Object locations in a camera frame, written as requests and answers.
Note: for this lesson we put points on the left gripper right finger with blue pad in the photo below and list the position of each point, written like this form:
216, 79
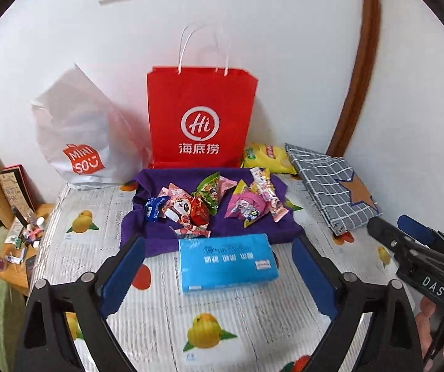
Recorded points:
319, 274

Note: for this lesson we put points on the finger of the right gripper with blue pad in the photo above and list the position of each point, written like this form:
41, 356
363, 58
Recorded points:
416, 230

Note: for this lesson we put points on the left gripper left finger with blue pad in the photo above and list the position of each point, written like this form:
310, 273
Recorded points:
116, 274

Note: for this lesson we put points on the blue Oreo packet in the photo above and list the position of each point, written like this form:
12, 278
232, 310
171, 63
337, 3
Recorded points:
153, 208

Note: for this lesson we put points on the panda print snack packet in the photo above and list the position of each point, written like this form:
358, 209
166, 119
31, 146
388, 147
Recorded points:
177, 207

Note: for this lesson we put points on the long red white snack stick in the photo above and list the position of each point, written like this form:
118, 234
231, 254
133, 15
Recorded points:
263, 186

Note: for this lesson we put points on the green triangular snack bag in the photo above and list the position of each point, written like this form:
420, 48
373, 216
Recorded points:
207, 191

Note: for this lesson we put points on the small pink candy packet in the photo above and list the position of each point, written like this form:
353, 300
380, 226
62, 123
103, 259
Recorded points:
224, 185

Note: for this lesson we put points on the red gold snack packet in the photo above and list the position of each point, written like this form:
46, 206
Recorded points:
199, 213

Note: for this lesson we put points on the pink snack packet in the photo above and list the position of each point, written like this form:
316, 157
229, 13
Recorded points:
247, 206

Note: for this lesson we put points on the right hand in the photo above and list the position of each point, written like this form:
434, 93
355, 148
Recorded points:
427, 309

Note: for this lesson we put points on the fruit print table cover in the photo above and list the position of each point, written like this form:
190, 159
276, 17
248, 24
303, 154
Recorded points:
248, 328

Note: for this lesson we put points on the grey checked star fabric bag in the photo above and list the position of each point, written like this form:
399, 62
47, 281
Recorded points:
338, 192

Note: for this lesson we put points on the blue tissue pack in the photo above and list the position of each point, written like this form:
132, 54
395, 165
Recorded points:
226, 262

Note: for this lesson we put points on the dark framed picture box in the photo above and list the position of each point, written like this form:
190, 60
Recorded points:
16, 189

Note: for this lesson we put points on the white Miniso plastic bag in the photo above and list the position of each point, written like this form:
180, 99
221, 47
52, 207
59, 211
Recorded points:
84, 136

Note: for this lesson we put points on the yellow potato chips bag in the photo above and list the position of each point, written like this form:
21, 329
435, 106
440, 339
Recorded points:
273, 158

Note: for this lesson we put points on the red Haidilao paper bag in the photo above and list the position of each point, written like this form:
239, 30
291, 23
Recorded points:
198, 116

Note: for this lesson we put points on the wooden door frame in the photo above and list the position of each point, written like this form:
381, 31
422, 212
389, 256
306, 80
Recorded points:
360, 78

